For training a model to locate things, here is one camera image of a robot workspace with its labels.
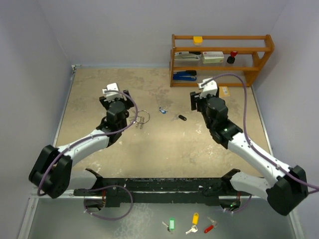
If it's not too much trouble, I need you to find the black key fob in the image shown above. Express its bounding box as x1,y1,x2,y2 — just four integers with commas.
171,114,187,121

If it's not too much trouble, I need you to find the large metal keyring with clips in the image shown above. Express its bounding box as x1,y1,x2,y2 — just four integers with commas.
129,110,151,129

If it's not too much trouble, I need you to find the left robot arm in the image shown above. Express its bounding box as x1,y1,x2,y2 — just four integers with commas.
28,89,138,199

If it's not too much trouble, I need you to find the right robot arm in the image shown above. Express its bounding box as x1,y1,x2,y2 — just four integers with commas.
190,91,309,216

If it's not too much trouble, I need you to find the brown envelope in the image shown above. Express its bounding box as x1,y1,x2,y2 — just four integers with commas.
219,86,230,98

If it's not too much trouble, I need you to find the blue stapler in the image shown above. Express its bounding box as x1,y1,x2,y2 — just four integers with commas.
173,70,197,82

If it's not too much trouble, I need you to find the white red cardboard box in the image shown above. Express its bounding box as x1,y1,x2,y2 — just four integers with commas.
201,51,224,64

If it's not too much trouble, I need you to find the white stapler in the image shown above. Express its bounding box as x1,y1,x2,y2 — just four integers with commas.
174,51,201,61

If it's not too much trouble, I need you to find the wooden shelf rack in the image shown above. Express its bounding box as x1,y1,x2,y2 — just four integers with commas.
169,34,275,87

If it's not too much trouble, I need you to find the red black stamp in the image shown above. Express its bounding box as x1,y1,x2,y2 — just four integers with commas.
227,51,238,64

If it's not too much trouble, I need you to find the yellow small box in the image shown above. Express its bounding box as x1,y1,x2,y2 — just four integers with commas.
193,36,203,46

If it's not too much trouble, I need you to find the yellow tag key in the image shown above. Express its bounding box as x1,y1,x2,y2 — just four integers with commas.
185,213,199,235

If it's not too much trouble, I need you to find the red tag key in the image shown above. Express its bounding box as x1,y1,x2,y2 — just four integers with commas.
203,217,218,234

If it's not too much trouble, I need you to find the green tag key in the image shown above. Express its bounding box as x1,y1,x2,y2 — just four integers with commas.
161,218,175,233

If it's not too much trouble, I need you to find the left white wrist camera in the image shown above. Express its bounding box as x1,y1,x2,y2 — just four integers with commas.
102,83,122,102

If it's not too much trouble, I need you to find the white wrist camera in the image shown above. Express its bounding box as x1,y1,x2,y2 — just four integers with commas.
198,78,218,98
102,83,122,102

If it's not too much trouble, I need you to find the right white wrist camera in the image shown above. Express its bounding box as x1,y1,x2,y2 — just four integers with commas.
198,78,218,98

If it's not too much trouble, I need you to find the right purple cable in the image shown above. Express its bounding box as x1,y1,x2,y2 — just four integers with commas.
202,73,319,215

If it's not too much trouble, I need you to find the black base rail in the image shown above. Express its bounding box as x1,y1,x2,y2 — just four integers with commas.
74,169,240,208

